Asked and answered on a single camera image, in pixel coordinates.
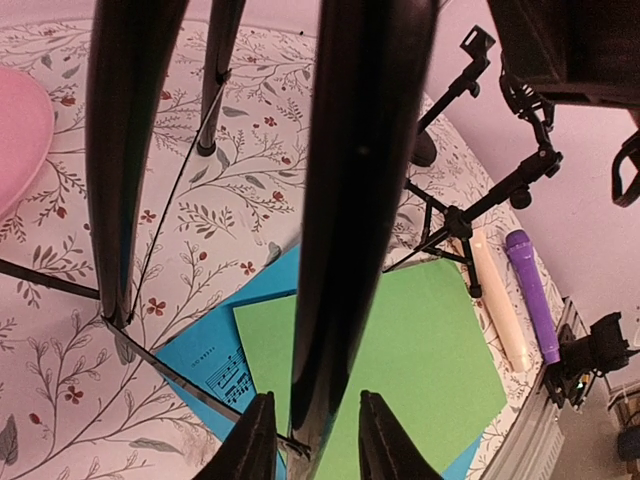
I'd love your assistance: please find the pink beige microphone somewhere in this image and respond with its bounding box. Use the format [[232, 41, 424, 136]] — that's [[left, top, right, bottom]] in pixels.
[[469, 228, 530, 373]]

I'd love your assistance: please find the black round-base mic stand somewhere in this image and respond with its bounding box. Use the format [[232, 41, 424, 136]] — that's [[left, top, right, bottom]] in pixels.
[[410, 25, 496, 168]]

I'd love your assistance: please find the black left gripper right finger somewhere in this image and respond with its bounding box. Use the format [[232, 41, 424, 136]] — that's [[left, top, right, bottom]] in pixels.
[[358, 390, 442, 480]]

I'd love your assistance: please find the pink round plate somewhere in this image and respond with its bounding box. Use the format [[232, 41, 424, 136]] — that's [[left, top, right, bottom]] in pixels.
[[1, 67, 54, 214]]

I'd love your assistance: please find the black shock mount tripod stand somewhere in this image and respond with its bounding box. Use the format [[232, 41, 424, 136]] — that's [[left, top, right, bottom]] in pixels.
[[384, 67, 563, 299]]

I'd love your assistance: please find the black perforated music stand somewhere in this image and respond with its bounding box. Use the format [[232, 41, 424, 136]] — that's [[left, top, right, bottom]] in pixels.
[[1, 1, 438, 479]]

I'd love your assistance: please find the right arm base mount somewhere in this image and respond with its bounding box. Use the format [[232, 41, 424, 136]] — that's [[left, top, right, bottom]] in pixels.
[[543, 312, 639, 409]]

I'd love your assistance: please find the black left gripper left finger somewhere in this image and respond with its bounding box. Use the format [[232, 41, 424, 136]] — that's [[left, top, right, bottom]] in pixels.
[[197, 392, 278, 480]]

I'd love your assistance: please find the green paper sheet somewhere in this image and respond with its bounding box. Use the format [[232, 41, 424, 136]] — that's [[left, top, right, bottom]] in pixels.
[[232, 259, 509, 480]]

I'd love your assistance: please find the purple microphone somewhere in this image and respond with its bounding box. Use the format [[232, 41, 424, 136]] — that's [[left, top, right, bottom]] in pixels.
[[505, 230, 561, 365]]

